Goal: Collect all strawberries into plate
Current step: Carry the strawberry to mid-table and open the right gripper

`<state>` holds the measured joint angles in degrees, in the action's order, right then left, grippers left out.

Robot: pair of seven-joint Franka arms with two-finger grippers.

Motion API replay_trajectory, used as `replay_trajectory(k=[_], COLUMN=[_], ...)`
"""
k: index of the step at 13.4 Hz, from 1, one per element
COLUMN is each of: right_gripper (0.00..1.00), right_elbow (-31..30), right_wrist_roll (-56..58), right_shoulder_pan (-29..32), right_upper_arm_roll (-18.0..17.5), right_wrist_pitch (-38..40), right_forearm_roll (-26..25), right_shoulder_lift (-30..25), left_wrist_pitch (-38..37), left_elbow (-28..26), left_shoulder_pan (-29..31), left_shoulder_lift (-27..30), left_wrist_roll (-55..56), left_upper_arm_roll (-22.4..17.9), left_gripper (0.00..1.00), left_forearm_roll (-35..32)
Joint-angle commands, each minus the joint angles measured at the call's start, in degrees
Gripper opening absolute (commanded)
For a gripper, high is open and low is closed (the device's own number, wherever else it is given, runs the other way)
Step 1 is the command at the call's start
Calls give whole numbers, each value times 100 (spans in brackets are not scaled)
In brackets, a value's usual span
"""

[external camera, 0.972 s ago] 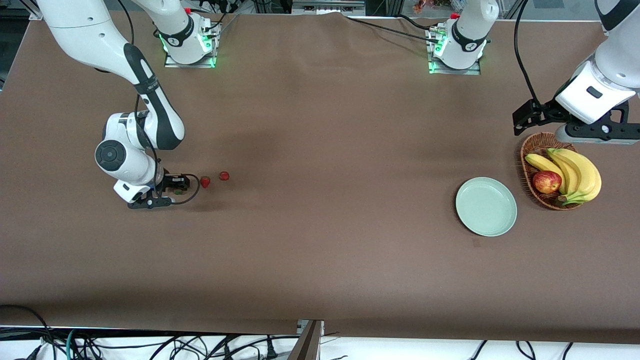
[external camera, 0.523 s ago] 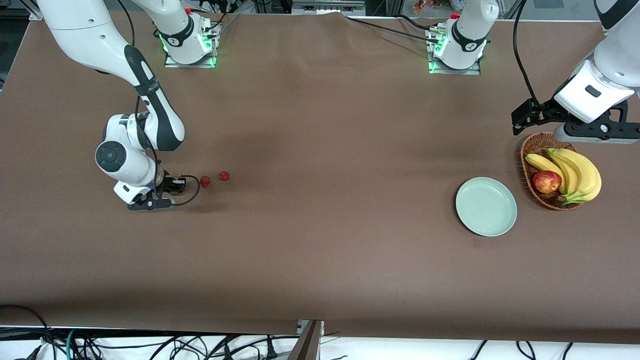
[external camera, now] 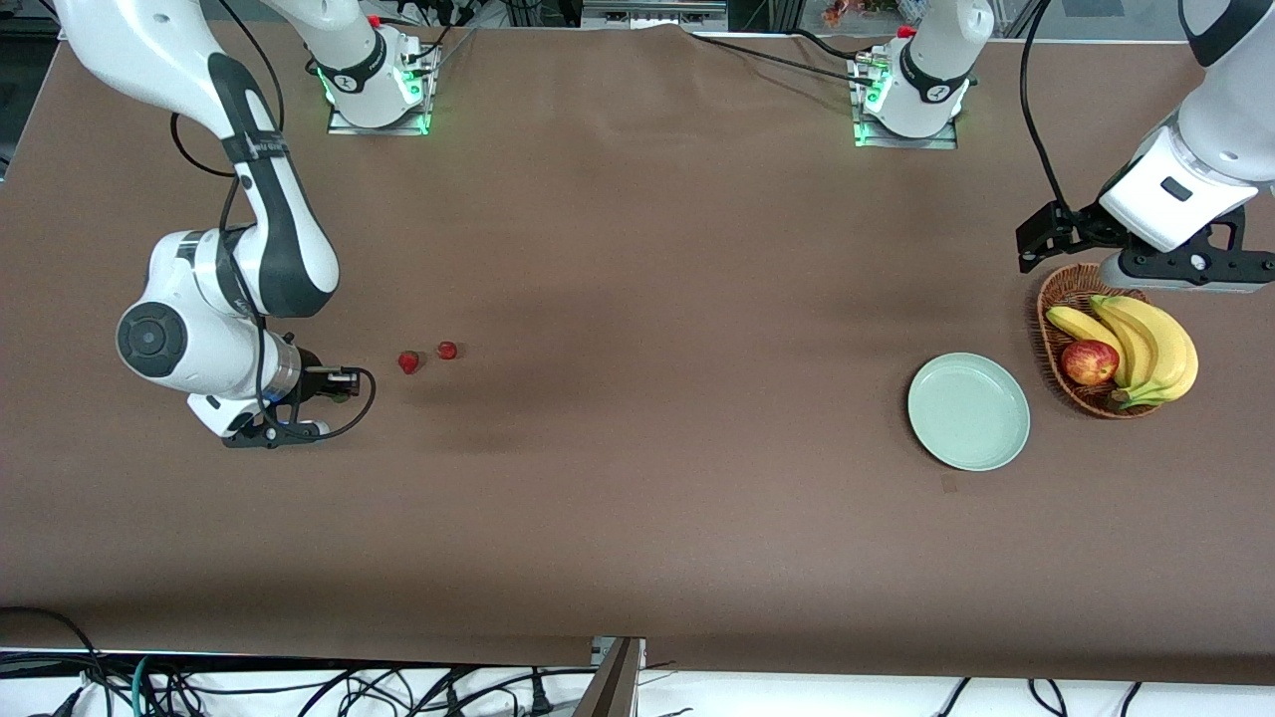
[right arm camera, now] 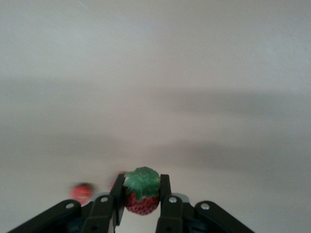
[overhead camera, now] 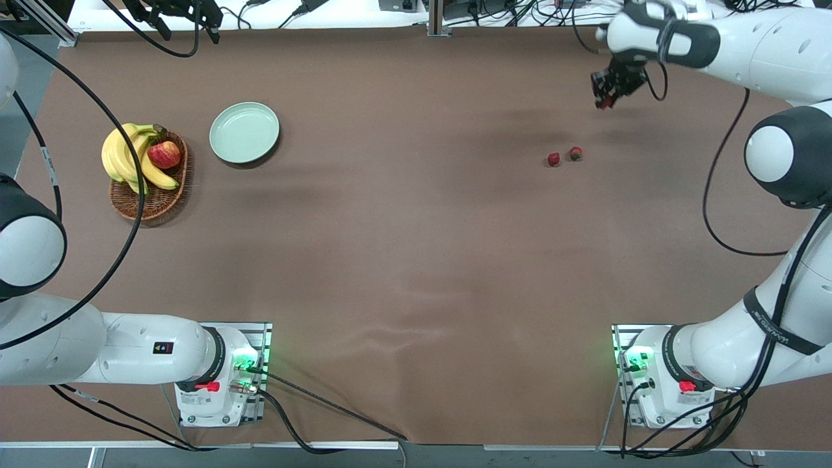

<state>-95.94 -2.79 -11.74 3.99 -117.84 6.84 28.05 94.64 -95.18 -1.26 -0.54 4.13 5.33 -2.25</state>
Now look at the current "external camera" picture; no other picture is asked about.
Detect pale green plate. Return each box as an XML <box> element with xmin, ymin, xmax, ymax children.
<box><xmin>907</xmin><ymin>353</ymin><xmax>1031</xmax><ymax>472</ymax></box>

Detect brown wicker basket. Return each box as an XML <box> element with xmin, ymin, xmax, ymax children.
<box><xmin>1036</xmin><ymin>263</ymin><xmax>1166</xmax><ymax>420</ymax></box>

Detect short yellow banana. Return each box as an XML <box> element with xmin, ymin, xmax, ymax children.
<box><xmin>1045</xmin><ymin>305</ymin><xmax>1129</xmax><ymax>387</ymax></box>

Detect red apple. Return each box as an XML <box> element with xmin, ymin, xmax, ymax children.
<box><xmin>1060</xmin><ymin>340</ymin><xmax>1121</xmax><ymax>387</ymax></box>

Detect long yellow banana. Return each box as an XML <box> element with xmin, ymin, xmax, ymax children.
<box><xmin>1109</xmin><ymin>297</ymin><xmax>1199</xmax><ymax>410</ymax></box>

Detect brown table cover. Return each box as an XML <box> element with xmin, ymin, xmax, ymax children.
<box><xmin>0</xmin><ymin>18</ymin><xmax>1275</xmax><ymax>686</ymax></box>

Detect grey device box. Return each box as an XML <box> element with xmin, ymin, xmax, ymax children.
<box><xmin>581</xmin><ymin>0</ymin><xmax>730</xmax><ymax>31</ymax></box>

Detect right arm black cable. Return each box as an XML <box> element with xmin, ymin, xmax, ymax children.
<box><xmin>169</xmin><ymin>0</ymin><xmax>378</xmax><ymax>441</ymax></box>

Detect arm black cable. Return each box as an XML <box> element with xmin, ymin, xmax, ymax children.
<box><xmin>169</xmin><ymin>0</ymin><xmax>378</xmax><ymax>441</ymax></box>
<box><xmin>1018</xmin><ymin>0</ymin><xmax>1079</xmax><ymax>212</ymax></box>

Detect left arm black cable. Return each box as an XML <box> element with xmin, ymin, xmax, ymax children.
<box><xmin>1018</xmin><ymin>0</ymin><xmax>1079</xmax><ymax>212</ymax></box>

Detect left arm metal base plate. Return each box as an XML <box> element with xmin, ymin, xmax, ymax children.
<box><xmin>852</xmin><ymin>55</ymin><xmax>959</xmax><ymax>150</ymax></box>

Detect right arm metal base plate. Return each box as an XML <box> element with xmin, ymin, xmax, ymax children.
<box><xmin>327</xmin><ymin>45</ymin><xmax>439</xmax><ymax>136</ymax></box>

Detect short thin black cable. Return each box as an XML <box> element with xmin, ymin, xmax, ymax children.
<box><xmin>787</xmin><ymin>28</ymin><xmax>878</xmax><ymax>63</ymax></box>

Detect long thin black cable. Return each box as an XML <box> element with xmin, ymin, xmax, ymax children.
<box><xmin>687</xmin><ymin>33</ymin><xmax>878</xmax><ymax>85</ymax></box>

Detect thick black cable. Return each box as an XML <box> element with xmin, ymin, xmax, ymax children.
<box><xmin>0</xmin><ymin>605</ymin><xmax>113</xmax><ymax>717</ymax></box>

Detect black cable with plug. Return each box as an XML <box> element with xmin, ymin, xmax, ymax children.
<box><xmin>518</xmin><ymin>669</ymin><xmax>559</xmax><ymax>717</ymax></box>

